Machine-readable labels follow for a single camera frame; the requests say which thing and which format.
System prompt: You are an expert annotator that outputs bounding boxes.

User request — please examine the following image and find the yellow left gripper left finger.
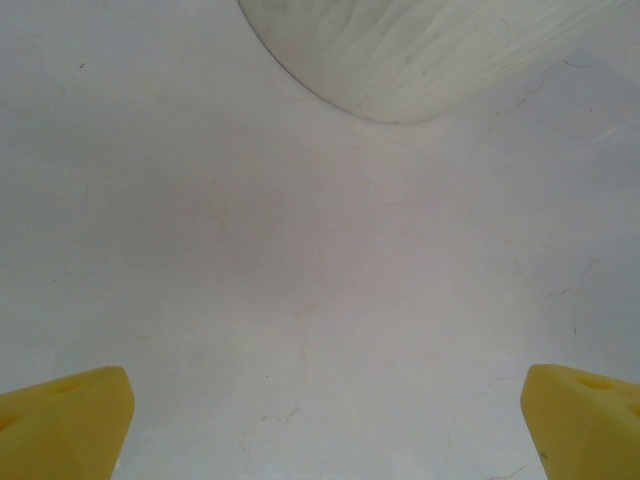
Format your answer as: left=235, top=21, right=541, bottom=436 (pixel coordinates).
left=0, top=365, right=136, bottom=480

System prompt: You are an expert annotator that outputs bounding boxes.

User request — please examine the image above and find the cream wood-look waste bin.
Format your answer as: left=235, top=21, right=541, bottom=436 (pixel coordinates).
left=237, top=0, right=640, bottom=125

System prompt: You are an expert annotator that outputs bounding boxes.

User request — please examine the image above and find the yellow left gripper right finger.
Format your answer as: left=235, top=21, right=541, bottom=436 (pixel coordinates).
left=519, top=363, right=640, bottom=480

